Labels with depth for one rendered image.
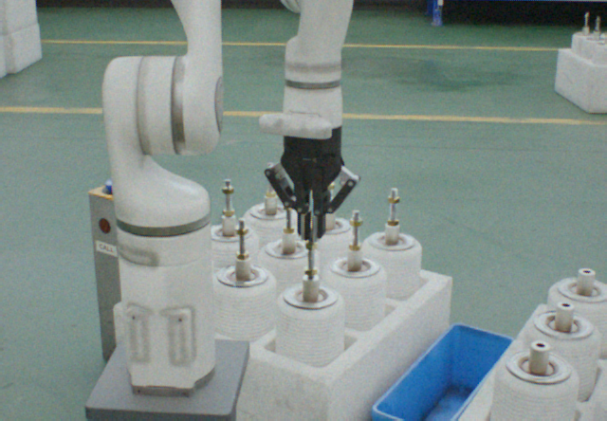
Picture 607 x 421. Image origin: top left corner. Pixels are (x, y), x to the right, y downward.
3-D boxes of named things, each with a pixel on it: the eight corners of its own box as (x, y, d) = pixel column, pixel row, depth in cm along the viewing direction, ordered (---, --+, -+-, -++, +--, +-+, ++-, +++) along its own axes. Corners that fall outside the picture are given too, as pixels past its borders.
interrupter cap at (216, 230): (252, 244, 133) (252, 239, 133) (205, 245, 132) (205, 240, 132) (251, 226, 140) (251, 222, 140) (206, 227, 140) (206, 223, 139)
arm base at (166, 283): (207, 397, 83) (201, 239, 77) (117, 393, 83) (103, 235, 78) (222, 351, 91) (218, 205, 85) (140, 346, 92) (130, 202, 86)
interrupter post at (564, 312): (570, 334, 105) (573, 311, 104) (551, 329, 106) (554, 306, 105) (574, 326, 107) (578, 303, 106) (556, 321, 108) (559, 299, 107)
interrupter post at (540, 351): (544, 377, 95) (547, 352, 94) (524, 372, 97) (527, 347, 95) (550, 368, 97) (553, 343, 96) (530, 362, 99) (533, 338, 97)
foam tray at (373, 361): (325, 497, 113) (328, 384, 107) (119, 405, 133) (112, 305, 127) (446, 371, 143) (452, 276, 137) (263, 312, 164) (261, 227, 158)
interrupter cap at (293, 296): (319, 283, 119) (319, 278, 119) (348, 303, 113) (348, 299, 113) (272, 294, 116) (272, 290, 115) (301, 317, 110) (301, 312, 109)
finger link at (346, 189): (350, 177, 105) (320, 206, 108) (359, 188, 105) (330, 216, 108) (357, 171, 107) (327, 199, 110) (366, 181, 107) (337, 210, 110)
